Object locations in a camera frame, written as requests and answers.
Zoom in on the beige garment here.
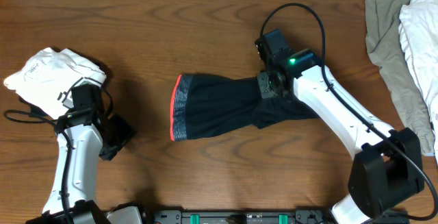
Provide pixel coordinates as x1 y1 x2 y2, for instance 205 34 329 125
365 0 435 156

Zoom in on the black leggings red waistband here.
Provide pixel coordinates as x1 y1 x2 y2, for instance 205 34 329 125
170 74 318 141

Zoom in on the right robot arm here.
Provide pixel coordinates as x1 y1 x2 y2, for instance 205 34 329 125
259 48 426 223

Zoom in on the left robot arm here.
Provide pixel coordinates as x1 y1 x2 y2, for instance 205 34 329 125
28 115 144 224

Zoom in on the folded white graphic t-shirt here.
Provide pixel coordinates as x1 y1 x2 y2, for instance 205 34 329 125
3 47 107 119

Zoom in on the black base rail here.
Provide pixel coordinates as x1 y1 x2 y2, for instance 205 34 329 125
150 207 411 224

